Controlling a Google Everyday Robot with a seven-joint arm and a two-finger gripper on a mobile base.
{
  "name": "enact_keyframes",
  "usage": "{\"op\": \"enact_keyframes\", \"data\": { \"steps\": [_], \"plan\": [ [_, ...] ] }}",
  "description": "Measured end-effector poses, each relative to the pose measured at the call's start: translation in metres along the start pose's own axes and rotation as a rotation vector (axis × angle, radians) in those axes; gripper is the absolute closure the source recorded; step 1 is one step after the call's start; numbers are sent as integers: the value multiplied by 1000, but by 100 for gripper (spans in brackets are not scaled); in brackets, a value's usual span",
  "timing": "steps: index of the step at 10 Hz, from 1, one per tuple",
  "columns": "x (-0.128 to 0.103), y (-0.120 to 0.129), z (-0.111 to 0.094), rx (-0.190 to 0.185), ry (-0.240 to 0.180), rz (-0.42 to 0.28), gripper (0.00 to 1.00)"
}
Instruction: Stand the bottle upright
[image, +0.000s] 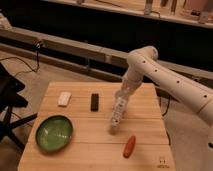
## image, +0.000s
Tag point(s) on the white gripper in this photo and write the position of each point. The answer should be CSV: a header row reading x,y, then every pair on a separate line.
x,y
121,101

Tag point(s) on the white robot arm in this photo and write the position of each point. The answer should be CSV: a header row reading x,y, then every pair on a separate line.
x,y
142,62

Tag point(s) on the black rectangular block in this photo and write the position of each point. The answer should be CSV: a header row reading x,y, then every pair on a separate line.
x,y
94,102

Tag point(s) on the orange carrot toy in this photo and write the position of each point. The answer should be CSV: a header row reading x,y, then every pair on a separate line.
x,y
129,147

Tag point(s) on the white rectangular block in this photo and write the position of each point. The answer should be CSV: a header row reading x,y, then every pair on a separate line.
x,y
64,99

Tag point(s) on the green glass bowl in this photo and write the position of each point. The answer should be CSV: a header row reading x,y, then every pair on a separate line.
x,y
54,133

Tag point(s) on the black chair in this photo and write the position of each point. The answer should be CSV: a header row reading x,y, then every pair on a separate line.
x,y
9,98

